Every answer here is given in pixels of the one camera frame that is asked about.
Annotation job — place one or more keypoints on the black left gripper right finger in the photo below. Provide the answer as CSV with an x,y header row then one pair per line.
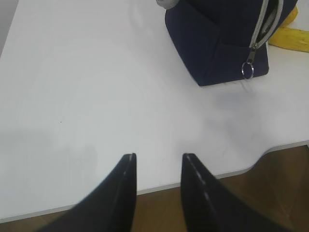
x,y
210,207

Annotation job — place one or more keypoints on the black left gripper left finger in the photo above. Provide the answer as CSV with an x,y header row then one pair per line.
x,y
109,207

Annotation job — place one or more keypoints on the navy blue zip bag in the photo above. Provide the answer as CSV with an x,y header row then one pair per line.
x,y
221,41

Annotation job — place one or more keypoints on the yellow banana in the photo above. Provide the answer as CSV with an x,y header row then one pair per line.
x,y
289,38

